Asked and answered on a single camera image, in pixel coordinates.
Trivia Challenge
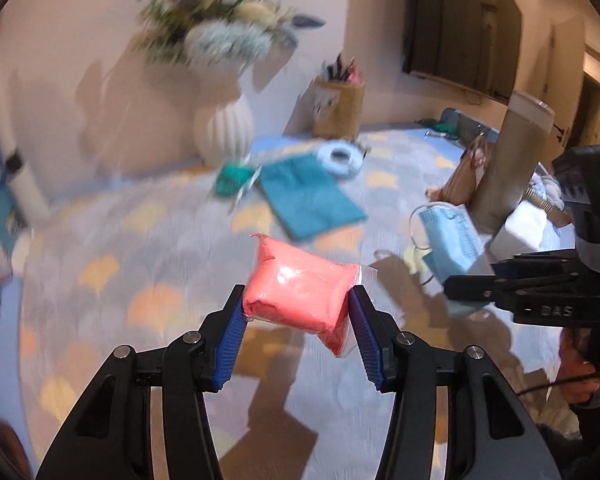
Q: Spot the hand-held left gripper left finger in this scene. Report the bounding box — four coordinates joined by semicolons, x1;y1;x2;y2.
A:
36;284;248;480

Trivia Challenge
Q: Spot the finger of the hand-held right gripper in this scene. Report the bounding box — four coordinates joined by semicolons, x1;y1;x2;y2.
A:
490;250;581;281
444;273;519;306

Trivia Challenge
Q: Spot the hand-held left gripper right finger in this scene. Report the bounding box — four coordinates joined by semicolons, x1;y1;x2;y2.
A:
347;285;563;480

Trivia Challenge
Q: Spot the blue face mask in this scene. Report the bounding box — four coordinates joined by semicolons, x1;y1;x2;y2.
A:
410;201;486;318

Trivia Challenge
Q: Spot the pink clay packet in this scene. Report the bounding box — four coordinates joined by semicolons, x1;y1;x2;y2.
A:
242;232;378;359

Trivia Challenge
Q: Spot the person's right hand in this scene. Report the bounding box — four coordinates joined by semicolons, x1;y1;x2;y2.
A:
557;327;600;406

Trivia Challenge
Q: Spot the white tissue pack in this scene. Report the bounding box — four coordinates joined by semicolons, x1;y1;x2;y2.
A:
490;200;578;266

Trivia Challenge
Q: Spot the grey tumbler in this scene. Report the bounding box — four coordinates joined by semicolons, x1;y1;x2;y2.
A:
469;91;555;235

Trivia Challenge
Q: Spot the teal towel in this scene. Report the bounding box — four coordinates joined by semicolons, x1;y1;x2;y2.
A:
257;152;368;241

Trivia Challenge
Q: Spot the green packet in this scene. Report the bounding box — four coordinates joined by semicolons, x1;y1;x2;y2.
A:
214;160;256;200

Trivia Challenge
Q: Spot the white tape roll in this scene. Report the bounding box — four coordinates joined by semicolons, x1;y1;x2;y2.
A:
316;140;366;181

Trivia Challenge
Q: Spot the dark blue case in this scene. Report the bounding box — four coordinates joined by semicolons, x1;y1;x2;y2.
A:
420;107;501;143

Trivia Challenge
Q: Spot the white ribbed vase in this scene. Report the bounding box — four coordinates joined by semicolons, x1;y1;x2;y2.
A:
194;67;257;168

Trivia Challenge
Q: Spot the brown pen holder box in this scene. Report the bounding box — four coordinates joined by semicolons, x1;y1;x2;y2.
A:
311;52;366;138

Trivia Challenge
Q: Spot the white cylinder bottle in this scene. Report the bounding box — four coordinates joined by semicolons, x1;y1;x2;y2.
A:
5;147;51;223

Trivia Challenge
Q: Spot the brown round object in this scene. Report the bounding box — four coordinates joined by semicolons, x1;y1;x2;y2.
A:
0;420;31;480

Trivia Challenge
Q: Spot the dark wooden door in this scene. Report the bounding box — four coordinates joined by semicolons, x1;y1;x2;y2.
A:
400;0;523;106

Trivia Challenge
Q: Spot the blue and white flower bouquet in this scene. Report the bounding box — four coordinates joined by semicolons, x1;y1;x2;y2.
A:
122;0;326;68

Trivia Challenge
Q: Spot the black cable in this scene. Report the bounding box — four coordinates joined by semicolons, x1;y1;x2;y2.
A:
522;367;600;396

